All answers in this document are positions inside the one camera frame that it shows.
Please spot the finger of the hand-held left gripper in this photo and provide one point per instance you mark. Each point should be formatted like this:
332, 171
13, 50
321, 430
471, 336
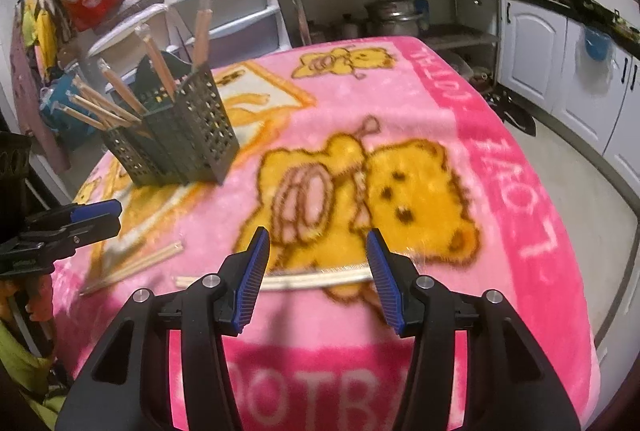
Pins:
95, 231
97, 210

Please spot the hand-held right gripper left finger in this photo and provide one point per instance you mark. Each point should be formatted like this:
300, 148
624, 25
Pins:
250, 283

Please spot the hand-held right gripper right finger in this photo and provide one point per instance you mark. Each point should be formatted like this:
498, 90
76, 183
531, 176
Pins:
385, 283

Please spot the wooden chopsticks pair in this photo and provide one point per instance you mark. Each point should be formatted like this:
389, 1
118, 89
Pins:
82, 117
107, 103
97, 113
300, 280
140, 266

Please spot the grey-green plastic utensil holder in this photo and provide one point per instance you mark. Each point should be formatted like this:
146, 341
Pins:
200, 136

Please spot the person's left forearm green sleeve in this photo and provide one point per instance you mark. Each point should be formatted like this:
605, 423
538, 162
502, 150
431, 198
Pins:
25, 361

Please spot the person's left hand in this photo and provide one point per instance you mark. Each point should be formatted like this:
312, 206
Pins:
35, 306

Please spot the pink printed bear blanket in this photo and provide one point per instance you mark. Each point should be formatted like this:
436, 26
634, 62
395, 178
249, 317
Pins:
450, 211

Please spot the black shoes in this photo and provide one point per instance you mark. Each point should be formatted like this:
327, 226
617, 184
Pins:
515, 116

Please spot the white plastic shelf unit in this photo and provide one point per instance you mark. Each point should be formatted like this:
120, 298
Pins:
230, 11

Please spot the steel cooking pot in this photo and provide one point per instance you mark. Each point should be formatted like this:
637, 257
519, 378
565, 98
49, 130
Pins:
395, 18

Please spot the white kitchen cabinets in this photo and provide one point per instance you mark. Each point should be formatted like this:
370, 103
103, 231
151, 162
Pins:
550, 71

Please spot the blue hanging container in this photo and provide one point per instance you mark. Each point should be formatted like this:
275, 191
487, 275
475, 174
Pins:
597, 43

